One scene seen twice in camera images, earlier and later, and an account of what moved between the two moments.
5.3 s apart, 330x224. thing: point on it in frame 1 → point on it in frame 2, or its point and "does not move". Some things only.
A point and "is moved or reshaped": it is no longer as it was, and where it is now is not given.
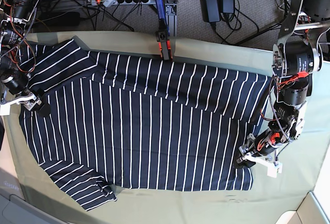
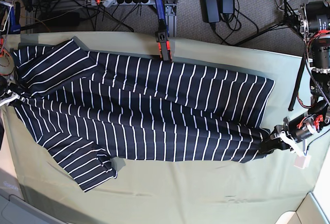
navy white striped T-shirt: [137, 121] is moved or reshaped
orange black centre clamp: [163, 34] does not move
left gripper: [246, 150] → [275, 142]
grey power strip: [109, 1] does not move
